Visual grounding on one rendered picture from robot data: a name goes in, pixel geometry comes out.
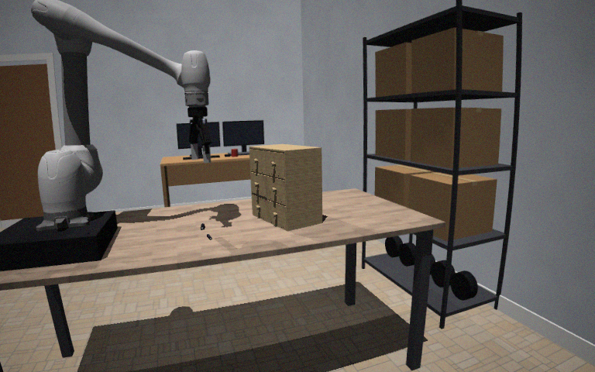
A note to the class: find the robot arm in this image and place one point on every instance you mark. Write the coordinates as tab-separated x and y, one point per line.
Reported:
62	178

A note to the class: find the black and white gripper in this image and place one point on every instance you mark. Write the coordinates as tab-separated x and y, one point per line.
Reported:
199	122

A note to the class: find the small wooden chest of drawers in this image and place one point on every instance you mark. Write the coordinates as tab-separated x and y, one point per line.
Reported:
303	184

